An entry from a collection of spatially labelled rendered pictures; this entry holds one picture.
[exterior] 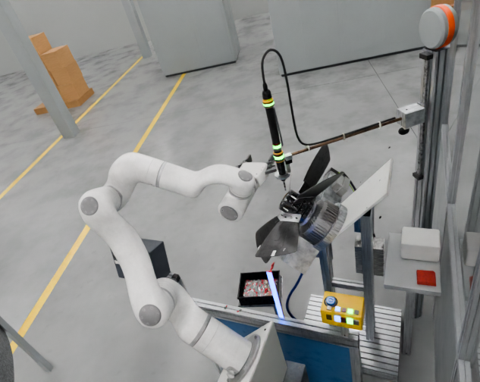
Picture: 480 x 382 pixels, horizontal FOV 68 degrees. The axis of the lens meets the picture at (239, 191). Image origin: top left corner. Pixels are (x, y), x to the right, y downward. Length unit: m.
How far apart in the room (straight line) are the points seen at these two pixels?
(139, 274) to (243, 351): 0.43
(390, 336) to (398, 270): 0.79
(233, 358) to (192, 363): 1.56
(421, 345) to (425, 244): 0.97
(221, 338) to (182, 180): 0.54
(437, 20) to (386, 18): 5.48
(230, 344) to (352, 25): 6.28
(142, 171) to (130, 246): 0.25
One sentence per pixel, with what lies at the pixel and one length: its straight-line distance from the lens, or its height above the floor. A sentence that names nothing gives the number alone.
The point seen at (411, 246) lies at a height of 0.96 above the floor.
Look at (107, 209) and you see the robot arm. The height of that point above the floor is 1.77.
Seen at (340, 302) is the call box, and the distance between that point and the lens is 1.57.
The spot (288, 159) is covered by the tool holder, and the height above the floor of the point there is 1.52.
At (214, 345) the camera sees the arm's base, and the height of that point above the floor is 1.29.
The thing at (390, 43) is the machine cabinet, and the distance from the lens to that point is 7.27.
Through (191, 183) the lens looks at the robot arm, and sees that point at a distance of 1.15.
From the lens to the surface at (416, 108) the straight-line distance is 1.78.
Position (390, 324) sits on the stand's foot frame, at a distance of 2.71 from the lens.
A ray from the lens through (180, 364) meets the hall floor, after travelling 2.89.
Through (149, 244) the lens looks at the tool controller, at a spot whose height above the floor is 1.24.
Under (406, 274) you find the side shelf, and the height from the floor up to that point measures 0.86.
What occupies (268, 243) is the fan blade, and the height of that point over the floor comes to 1.17.
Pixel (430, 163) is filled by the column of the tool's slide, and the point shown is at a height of 1.27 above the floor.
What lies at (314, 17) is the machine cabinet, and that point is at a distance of 6.91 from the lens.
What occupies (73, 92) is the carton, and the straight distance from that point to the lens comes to 9.43.
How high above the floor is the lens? 2.35
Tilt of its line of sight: 35 degrees down
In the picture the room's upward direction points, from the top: 16 degrees counter-clockwise
